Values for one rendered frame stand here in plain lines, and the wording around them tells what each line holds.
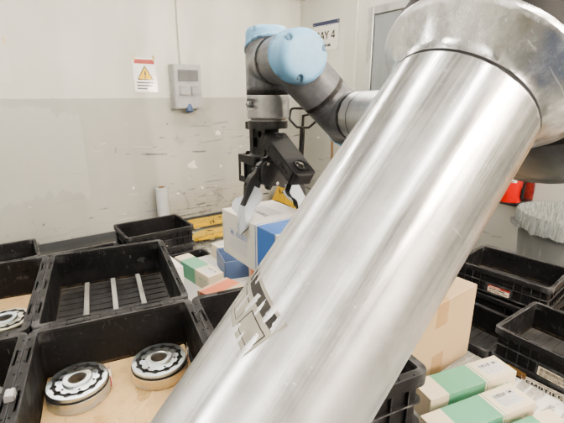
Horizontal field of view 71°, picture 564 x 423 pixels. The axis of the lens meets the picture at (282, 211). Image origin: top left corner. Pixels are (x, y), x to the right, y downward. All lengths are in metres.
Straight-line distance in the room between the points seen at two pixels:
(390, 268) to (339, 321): 0.03
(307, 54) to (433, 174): 0.42
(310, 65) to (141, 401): 0.63
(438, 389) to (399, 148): 0.81
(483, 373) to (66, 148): 3.53
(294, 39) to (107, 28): 3.47
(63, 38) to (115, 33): 0.41
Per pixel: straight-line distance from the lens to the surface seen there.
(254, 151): 0.74
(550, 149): 0.32
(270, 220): 0.71
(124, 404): 0.82
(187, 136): 4.18
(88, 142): 3.93
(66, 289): 1.28
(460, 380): 1.01
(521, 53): 0.22
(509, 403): 0.99
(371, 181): 0.18
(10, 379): 0.79
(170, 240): 2.42
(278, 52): 0.58
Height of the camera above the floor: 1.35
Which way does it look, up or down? 16 degrees down
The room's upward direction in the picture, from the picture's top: straight up
